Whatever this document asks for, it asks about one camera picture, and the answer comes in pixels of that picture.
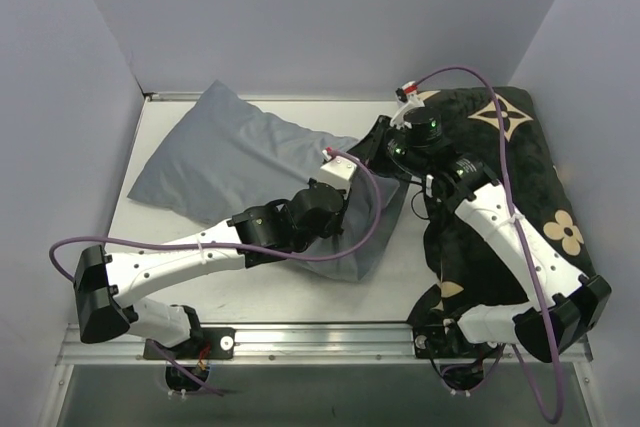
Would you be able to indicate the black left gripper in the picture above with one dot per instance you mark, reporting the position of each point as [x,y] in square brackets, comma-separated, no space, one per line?
[347,202]

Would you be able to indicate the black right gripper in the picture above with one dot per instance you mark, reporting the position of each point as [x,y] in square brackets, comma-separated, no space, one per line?
[376,137]

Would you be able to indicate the grey pillowcase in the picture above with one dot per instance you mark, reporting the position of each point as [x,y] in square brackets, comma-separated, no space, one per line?
[226,155]

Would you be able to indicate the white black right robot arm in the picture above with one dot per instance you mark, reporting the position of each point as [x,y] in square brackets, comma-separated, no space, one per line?
[536,298]

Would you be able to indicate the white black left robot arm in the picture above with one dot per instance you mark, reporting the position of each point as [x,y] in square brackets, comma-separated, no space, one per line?
[112,291]

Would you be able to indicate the black floral pattern cushion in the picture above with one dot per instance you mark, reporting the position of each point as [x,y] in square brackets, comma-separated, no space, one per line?
[525,162]

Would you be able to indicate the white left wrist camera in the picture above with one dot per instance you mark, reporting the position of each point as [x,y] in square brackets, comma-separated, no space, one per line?
[337,172]

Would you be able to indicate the aluminium front rail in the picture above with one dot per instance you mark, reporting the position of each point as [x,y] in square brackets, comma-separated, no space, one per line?
[262,344]

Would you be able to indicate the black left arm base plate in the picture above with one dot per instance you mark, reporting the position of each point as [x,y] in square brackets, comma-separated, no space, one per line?
[217,343]

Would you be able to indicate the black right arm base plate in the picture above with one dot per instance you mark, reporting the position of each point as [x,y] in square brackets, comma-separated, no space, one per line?
[435,342]

